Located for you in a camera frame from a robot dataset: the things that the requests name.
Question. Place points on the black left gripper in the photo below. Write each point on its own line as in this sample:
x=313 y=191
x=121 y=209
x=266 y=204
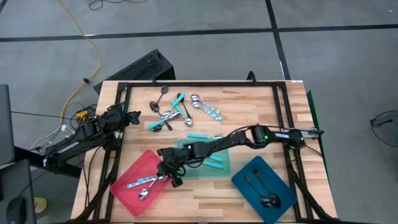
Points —
x=113 y=118

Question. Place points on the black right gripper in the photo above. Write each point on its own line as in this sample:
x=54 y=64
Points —
x=192 y=152

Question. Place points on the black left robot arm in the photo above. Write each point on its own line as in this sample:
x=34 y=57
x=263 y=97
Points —
x=71 y=146

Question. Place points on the green translucent plastic bin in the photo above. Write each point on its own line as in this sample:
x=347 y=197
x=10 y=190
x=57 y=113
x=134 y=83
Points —
x=217 y=172

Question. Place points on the black perforated computer tower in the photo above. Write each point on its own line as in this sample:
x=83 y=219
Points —
x=143 y=67

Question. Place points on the blue plastic bin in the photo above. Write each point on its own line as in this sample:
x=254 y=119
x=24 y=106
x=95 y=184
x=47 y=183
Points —
x=248 y=193

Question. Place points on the red translucent plastic bin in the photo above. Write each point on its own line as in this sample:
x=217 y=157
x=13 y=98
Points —
x=133 y=203

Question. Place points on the black desk leg bar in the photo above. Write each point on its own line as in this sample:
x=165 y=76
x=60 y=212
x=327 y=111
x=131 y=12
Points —
x=62 y=170

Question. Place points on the silver mounting plate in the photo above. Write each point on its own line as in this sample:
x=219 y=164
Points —
x=312 y=132

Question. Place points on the dark green panel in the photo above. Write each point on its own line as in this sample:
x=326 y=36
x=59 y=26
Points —
x=314 y=116

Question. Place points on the dark grey desk panel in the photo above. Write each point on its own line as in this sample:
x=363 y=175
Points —
x=6 y=124

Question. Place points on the yellow round object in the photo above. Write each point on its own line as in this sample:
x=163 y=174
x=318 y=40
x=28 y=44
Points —
x=40 y=205

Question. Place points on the dark grey desk surface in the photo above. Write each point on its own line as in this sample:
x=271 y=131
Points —
x=15 y=180

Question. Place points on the black computer mouse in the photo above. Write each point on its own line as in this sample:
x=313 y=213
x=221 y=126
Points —
x=15 y=210

